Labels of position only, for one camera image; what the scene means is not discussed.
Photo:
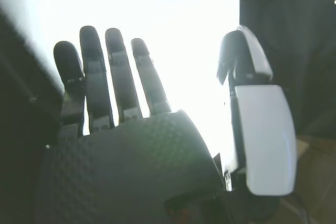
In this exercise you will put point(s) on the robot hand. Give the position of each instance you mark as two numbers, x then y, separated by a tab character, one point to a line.
131	169

